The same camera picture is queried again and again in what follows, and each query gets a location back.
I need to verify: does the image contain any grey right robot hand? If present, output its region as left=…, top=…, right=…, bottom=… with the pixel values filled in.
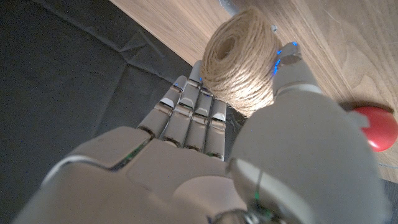
left=12, top=42, right=392, bottom=224

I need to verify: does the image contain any jute twine spool with strand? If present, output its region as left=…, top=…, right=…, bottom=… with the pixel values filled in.
left=200, top=7, right=282, bottom=118

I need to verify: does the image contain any red ball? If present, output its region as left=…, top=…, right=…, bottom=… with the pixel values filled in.
left=353, top=106, right=398, bottom=152

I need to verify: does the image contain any black backdrop curtain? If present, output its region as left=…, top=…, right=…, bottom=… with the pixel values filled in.
left=0, top=0, right=249, bottom=224

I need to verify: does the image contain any grey tape outline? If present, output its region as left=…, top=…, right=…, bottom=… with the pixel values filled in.
left=219, top=0, right=242, bottom=17

